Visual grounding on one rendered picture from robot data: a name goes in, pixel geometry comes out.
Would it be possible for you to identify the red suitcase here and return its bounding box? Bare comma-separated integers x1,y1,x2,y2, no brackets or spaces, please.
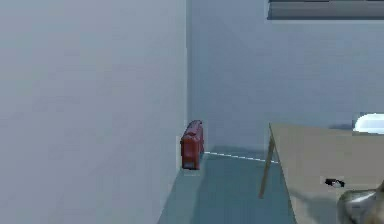
180,119,205,171

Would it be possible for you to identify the shiny grey metal vessel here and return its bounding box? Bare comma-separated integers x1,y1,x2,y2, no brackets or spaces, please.
336,180,384,224

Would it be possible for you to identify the grey window blind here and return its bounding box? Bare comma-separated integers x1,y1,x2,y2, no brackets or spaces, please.
266,0,384,21

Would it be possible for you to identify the white bowl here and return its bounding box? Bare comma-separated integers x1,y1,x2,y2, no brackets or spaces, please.
353,113,384,135

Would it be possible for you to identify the tan wooden table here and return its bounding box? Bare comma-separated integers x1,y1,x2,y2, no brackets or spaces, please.
258,122,384,224

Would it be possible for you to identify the small black and white object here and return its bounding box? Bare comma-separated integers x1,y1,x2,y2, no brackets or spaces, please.
324,178,346,189

